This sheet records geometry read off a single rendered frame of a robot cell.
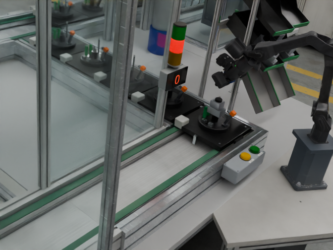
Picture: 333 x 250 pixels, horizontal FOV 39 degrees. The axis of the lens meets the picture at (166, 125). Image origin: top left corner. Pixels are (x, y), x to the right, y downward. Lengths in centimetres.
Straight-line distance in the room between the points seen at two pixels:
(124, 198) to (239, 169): 45
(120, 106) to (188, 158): 85
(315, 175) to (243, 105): 66
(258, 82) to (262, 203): 62
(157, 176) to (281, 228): 48
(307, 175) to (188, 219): 53
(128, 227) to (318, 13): 470
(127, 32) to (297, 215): 110
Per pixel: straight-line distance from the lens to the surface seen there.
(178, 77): 179
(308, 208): 189
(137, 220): 149
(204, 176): 171
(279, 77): 233
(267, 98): 219
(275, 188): 192
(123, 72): 101
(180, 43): 172
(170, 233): 161
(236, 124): 204
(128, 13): 95
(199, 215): 170
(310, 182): 196
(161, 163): 180
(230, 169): 178
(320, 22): 586
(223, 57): 185
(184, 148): 191
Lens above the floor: 199
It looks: 32 degrees down
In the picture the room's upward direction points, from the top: 9 degrees clockwise
